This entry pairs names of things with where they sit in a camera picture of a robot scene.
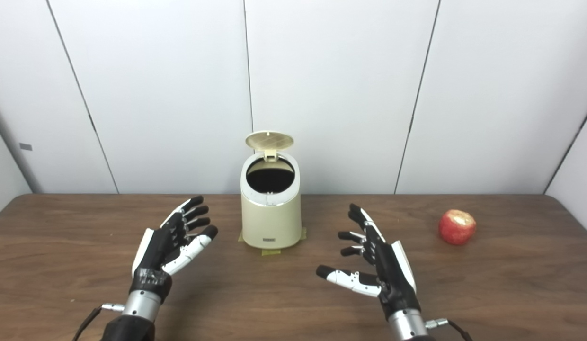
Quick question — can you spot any red apple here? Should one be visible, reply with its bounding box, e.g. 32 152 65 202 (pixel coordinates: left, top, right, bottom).
438 209 477 246

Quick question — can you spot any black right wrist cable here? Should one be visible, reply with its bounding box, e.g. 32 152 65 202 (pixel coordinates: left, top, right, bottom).
425 318 474 341

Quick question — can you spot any cream-colored cylindrical bin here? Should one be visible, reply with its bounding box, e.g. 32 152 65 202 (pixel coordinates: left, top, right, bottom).
240 151 302 249

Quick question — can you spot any cream round bin lid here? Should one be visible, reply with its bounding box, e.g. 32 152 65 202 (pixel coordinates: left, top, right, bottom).
245 131 294 162

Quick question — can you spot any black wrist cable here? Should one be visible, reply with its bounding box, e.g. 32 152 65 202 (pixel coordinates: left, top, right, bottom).
71 303 125 341
425 318 474 341

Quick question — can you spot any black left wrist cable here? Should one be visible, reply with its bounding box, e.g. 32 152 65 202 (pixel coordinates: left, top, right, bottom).
71 303 125 341

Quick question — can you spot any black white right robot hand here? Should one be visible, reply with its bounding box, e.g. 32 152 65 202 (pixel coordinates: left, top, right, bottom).
316 204 422 320

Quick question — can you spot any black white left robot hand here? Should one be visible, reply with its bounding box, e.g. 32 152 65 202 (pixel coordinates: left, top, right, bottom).
131 196 219 304

